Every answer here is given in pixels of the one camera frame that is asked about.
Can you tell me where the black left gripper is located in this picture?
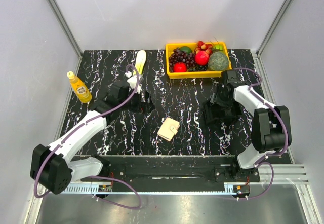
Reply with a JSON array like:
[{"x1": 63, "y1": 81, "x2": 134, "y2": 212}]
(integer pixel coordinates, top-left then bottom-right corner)
[{"x1": 119, "y1": 87, "x2": 155, "y2": 115}]

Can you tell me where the beige leather card holder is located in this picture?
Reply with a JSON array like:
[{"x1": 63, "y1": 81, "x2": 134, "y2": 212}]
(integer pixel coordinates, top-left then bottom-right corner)
[{"x1": 157, "y1": 117, "x2": 180, "y2": 141}]

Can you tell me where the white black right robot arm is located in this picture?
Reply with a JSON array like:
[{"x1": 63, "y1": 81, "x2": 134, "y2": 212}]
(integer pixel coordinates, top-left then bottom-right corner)
[{"x1": 202, "y1": 69, "x2": 292, "y2": 181}]

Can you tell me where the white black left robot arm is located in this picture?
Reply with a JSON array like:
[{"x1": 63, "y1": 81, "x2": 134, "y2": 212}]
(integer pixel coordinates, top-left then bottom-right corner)
[{"x1": 30, "y1": 81, "x2": 155, "y2": 194}]

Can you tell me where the yellow plastic fruit bin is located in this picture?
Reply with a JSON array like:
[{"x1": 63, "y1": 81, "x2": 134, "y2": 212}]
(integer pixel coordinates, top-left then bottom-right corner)
[{"x1": 166, "y1": 40, "x2": 232, "y2": 79}]

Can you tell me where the dark blue grape bunch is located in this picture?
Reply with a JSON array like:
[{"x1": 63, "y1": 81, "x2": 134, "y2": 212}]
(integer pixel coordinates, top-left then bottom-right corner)
[{"x1": 188, "y1": 65, "x2": 207, "y2": 72}]

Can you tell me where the green white leek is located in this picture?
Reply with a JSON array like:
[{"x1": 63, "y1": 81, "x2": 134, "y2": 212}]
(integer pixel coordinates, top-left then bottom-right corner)
[{"x1": 135, "y1": 50, "x2": 146, "y2": 74}]

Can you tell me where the green netted melon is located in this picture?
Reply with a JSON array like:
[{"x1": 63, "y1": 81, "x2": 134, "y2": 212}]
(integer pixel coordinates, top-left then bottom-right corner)
[{"x1": 208, "y1": 52, "x2": 229, "y2": 71}]

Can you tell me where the large red apple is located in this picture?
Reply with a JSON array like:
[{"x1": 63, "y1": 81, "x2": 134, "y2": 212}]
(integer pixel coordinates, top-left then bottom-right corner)
[{"x1": 195, "y1": 51, "x2": 209, "y2": 65}]

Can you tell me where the red purple grape bunch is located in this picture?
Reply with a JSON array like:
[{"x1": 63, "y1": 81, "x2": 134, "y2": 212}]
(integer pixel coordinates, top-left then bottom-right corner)
[{"x1": 168, "y1": 48, "x2": 196, "y2": 72}]

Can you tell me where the bright green apple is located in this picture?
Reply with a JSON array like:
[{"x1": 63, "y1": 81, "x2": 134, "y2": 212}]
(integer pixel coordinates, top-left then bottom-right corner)
[{"x1": 212, "y1": 44, "x2": 223, "y2": 52}]

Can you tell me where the yellow juice bottle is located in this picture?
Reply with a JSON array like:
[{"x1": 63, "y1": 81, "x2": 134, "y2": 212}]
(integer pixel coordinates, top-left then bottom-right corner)
[{"x1": 67, "y1": 71, "x2": 92, "y2": 103}]

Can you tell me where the red cherry cluster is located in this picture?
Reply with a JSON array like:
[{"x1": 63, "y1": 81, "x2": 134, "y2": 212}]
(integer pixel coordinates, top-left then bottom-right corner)
[{"x1": 194, "y1": 40, "x2": 213, "y2": 55}]

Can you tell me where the dark green avocado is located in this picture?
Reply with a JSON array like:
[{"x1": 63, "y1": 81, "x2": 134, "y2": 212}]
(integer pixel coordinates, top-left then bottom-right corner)
[{"x1": 180, "y1": 46, "x2": 192, "y2": 54}]

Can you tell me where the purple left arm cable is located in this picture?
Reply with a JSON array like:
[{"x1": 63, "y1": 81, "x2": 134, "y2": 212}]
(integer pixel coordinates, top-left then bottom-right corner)
[{"x1": 33, "y1": 64, "x2": 142, "y2": 209}]

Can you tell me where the black metal base plate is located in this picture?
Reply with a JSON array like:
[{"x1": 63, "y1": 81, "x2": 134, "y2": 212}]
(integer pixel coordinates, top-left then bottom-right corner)
[{"x1": 80, "y1": 155, "x2": 261, "y2": 193}]

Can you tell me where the aluminium frame rail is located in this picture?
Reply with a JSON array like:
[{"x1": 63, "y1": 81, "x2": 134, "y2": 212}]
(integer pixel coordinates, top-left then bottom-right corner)
[{"x1": 34, "y1": 164, "x2": 311, "y2": 185}]

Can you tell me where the white slotted cable duct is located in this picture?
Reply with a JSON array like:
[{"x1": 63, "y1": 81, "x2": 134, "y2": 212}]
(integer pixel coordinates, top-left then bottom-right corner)
[{"x1": 61, "y1": 181, "x2": 250, "y2": 196}]

